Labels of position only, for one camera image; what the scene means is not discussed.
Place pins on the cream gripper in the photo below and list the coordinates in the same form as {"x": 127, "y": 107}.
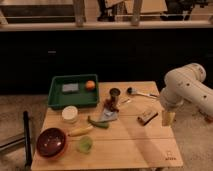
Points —
{"x": 167, "y": 117}

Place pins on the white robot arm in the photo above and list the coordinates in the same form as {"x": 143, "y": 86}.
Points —
{"x": 186, "y": 84}

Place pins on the green plastic tray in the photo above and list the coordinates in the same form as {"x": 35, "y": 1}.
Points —
{"x": 82, "y": 98}

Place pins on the brown wooden block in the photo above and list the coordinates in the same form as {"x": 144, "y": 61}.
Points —
{"x": 147, "y": 116}

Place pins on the small silver clip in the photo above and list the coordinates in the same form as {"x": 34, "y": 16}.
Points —
{"x": 126, "y": 100}

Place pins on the brown wooden figure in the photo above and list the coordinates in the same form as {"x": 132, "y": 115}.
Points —
{"x": 110, "y": 105}

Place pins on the dark metal cup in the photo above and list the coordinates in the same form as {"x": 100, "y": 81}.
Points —
{"x": 114, "y": 95}

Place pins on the blue grey cloth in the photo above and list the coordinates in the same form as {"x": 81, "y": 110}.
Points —
{"x": 108, "y": 115}

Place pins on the yellow banana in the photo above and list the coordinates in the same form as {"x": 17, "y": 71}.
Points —
{"x": 80, "y": 131}

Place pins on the orange fruit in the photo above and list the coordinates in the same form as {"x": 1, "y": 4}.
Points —
{"x": 90, "y": 85}

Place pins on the light green small cup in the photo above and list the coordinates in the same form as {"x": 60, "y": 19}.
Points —
{"x": 85, "y": 144}

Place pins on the white round container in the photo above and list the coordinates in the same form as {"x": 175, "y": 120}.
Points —
{"x": 70, "y": 114}

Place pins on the grey sponge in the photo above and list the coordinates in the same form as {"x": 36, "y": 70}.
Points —
{"x": 72, "y": 87}

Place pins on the dark red bowl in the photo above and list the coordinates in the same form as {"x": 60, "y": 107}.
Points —
{"x": 51, "y": 142}

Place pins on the black pole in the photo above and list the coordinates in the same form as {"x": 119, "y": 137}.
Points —
{"x": 27, "y": 139}

